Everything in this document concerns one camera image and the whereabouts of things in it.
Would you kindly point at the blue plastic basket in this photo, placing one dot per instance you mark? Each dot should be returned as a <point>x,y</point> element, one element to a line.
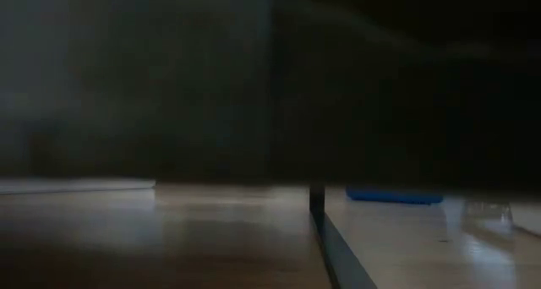
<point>393,195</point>

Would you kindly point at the white plastic basket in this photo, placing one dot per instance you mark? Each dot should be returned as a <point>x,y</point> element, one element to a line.
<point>76,185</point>

